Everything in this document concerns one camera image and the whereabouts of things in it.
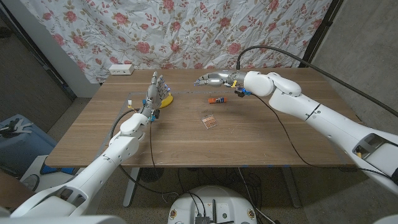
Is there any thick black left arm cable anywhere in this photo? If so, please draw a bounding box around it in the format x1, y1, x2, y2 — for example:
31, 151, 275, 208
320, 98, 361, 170
109, 108, 180, 196

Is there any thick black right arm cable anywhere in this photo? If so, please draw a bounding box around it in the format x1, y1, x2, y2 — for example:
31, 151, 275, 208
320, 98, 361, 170
236, 45, 398, 118

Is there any white table leg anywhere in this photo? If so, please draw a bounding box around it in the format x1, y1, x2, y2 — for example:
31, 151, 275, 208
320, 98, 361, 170
123, 167, 141, 208

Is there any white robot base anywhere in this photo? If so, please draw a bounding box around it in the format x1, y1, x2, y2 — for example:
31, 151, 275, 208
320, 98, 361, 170
167, 185, 258, 224

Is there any thin black left arm wire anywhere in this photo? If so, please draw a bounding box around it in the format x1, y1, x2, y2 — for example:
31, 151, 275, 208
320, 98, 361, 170
148, 121, 156, 169

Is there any blue storage bin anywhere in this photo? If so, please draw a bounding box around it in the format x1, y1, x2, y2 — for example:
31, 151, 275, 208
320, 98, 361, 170
0, 114, 58, 175

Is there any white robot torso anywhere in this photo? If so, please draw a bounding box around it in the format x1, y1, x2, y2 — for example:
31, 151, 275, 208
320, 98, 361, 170
0, 215, 127, 224

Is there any black backdrop pole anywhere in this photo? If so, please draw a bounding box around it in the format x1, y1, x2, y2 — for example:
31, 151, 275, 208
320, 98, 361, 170
298, 0, 345, 68

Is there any white floor platform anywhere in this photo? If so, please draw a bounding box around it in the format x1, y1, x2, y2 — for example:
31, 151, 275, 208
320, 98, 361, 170
20, 154, 82, 192

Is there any blue flat item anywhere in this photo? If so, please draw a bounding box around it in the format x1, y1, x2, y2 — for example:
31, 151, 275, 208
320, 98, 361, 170
39, 164, 76, 176

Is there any black white tool bundle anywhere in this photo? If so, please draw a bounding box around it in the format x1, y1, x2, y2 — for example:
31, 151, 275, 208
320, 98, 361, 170
0, 117, 34, 138

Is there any clear eyeshadow palette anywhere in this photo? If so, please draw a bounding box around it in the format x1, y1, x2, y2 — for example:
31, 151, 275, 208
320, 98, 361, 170
199, 106, 219, 129

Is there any yellow toy banana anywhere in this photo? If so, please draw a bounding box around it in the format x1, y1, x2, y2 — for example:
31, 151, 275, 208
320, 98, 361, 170
159, 92, 174, 110

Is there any thin black arm wire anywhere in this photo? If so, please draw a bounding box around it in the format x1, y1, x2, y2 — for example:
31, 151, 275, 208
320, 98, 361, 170
148, 121, 156, 169
252, 93, 393, 180

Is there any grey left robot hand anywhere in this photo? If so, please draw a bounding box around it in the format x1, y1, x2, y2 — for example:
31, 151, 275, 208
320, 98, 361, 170
139, 71, 172, 121

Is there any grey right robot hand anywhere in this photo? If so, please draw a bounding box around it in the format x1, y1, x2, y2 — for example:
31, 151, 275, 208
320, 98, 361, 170
193, 70, 248, 90

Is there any floral backdrop cloth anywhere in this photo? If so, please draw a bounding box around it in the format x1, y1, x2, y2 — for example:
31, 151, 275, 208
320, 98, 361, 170
19, 0, 333, 84

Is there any orange glue stick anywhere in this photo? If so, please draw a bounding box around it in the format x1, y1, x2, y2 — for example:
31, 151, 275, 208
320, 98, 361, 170
208, 96, 228, 105

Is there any person bare leg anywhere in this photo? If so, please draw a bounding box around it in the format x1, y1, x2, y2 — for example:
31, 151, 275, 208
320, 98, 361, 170
0, 170, 35, 210

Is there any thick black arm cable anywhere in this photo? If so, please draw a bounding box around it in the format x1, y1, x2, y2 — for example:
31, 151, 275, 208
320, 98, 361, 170
236, 45, 398, 118
109, 108, 180, 196

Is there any dark round floor fan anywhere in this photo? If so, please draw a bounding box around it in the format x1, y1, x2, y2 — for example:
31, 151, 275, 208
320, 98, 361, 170
139, 167, 165, 184

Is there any black wall trim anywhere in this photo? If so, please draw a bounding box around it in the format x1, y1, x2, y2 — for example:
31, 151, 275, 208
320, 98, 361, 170
0, 4, 78, 101

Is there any thin black right arm wire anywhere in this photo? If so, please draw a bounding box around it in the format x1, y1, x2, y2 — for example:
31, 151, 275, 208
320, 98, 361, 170
252, 93, 393, 180

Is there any white power strip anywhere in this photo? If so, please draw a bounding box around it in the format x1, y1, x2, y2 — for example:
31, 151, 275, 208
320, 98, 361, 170
108, 63, 135, 76

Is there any grey table leg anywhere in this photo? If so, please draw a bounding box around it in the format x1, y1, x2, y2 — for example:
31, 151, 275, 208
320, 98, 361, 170
280, 166, 302, 209

